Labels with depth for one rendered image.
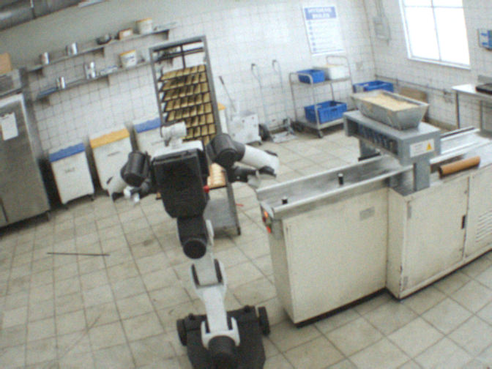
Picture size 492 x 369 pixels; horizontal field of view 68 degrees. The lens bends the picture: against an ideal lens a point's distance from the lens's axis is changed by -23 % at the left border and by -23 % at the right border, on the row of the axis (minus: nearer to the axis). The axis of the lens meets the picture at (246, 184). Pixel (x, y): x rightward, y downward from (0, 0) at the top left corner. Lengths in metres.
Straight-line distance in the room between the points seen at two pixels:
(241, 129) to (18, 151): 3.21
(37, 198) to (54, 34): 2.30
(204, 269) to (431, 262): 1.49
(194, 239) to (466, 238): 1.92
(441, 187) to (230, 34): 4.56
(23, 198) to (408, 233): 4.44
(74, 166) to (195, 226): 3.68
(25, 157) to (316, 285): 3.86
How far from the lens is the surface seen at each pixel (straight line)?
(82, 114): 6.22
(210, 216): 4.25
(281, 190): 2.70
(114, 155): 5.68
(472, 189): 3.01
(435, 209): 2.78
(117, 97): 6.22
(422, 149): 2.53
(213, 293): 2.57
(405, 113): 2.52
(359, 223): 2.66
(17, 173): 5.49
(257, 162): 2.22
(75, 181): 5.74
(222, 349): 2.33
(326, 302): 2.84
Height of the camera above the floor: 1.92
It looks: 22 degrees down
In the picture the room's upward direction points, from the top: 10 degrees counter-clockwise
